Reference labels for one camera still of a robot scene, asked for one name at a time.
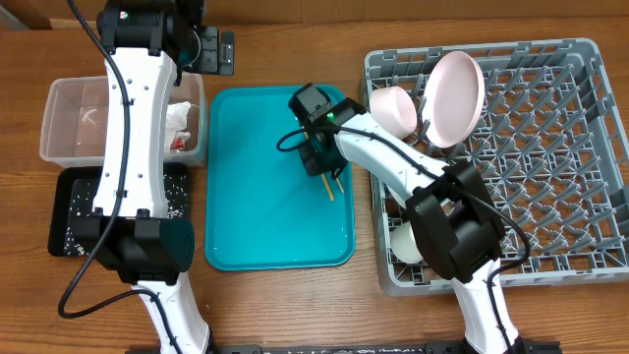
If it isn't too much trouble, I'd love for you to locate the small pink bowl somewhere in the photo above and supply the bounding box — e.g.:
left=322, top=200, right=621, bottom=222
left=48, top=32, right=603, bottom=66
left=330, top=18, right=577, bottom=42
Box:
left=370, top=86, right=417, bottom=139

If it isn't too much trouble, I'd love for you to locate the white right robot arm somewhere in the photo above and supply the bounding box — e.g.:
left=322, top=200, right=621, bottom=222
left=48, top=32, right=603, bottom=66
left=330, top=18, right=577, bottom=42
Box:
left=289, top=93, right=525, bottom=353

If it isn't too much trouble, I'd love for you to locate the wooden chopstick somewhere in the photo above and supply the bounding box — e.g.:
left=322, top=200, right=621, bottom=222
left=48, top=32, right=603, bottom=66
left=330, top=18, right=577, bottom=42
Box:
left=320, top=174, right=335, bottom=202
left=335, top=177, right=345, bottom=194

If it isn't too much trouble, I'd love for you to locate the large pink plate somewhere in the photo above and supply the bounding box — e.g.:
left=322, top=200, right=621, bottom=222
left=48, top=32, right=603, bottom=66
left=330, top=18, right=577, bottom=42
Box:
left=422, top=51, right=486, bottom=148

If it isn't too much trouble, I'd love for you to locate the red wrapper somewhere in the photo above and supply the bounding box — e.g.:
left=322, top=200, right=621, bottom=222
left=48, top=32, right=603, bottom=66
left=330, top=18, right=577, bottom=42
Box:
left=170, top=138, right=186, bottom=151

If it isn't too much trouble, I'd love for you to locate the teal serving tray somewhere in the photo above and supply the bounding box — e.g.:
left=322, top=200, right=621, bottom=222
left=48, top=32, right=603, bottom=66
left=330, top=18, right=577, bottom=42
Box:
left=204, top=86, right=356, bottom=271

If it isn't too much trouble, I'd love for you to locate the white napkin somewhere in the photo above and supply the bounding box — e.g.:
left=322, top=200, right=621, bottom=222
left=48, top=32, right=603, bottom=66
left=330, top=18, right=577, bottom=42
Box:
left=164, top=101, right=192, bottom=152

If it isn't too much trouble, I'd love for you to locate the black tray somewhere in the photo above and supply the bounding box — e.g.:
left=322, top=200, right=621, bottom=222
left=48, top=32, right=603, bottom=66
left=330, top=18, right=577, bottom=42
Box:
left=48, top=162, right=191, bottom=257

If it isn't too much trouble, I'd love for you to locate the white cup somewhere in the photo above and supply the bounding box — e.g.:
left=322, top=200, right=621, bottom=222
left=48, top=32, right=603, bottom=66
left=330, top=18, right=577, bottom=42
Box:
left=390, top=222, right=424, bottom=265

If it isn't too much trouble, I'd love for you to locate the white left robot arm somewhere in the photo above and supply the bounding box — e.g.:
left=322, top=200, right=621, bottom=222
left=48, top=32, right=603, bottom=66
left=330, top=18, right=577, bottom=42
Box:
left=73, top=1, right=220, bottom=353

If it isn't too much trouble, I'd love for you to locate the clear plastic waste bin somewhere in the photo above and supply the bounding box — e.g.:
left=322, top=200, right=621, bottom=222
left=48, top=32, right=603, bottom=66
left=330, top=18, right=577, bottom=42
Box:
left=39, top=73, right=208, bottom=168

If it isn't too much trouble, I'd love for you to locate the grey dishwasher rack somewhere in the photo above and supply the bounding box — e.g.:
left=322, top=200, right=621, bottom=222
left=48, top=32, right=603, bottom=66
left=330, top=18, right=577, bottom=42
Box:
left=362, top=37, right=629, bottom=297

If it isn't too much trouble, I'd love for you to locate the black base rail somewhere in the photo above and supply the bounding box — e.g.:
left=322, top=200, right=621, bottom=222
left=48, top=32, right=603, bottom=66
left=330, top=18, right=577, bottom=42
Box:
left=125, top=341, right=561, bottom=354

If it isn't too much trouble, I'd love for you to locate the grey bowl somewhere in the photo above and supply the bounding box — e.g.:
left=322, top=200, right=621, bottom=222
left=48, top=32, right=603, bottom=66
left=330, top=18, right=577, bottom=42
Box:
left=387, top=186, right=408, bottom=209

